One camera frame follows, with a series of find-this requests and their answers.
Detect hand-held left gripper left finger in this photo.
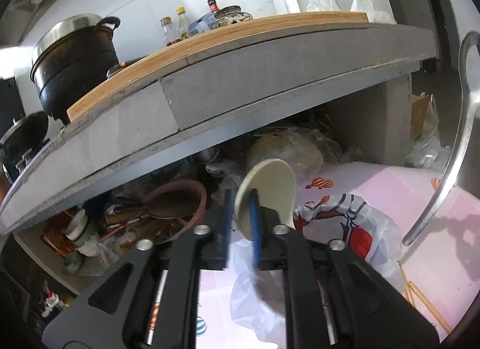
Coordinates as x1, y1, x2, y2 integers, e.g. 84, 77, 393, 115
42, 188, 236, 349

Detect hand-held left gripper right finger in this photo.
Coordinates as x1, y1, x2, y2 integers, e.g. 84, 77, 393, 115
249, 188, 440, 349

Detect cream rice paddle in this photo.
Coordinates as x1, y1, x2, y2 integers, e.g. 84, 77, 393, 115
234, 159, 297, 242

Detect white printed plastic bag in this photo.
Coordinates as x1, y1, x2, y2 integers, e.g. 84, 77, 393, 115
230, 193, 406, 335

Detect pink rimmed frying pan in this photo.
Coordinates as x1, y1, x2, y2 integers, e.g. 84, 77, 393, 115
144, 179, 208, 228

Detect small steel pot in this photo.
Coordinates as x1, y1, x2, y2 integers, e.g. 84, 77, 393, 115
199, 146, 220, 164

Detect plastic wrapped yellowish bundle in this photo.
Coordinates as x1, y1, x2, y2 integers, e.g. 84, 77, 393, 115
245, 133, 325, 179

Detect stacked white bowls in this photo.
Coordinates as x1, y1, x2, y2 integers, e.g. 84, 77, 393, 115
64, 209, 99, 259

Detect grey kitchen counter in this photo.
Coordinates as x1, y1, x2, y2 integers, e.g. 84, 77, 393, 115
0, 20, 439, 237

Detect wooden cutting board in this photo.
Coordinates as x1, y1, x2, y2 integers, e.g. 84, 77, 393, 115
67, 11, 370, 124

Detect red capped white bottle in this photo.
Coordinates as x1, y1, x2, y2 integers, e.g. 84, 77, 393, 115
40, 291, 65, 317

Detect dark kitchen knife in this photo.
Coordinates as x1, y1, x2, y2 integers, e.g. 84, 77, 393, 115
107, 57, 148, 79

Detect white plastic floor bag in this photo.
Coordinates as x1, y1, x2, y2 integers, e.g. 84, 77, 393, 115
407, 101, 452, 170

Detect brown capped glass bottle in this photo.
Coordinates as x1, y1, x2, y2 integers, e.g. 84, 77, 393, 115
160, 17, 177, 47

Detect brown cardboard box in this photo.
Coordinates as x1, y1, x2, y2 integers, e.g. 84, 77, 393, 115
410, 94, 433, 140

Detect dark lower cabinet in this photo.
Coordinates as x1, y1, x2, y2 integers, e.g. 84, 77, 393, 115
0, 236, 77, 338

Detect blue seasoning packet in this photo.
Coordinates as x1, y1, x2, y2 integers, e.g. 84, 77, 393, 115
187, 13, 216, 36

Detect yellow capped glass bottle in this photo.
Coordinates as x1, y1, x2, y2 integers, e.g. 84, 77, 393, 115
177, 7, 190, 40

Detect glass pickle jar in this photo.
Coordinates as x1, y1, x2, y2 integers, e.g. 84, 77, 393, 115
212, 5, 254, 30

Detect black wok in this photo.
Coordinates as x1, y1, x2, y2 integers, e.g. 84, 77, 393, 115
0, 111, 50, 171

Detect black pot with steel lid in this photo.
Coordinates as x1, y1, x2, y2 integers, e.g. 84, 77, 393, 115
30, 13, 121, 124

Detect black rectangular panel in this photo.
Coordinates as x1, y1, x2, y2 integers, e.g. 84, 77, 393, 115
0, 78, 28, 117

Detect white crumpled plastic bag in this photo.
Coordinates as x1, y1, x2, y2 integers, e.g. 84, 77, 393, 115
350, 0, 397, 25

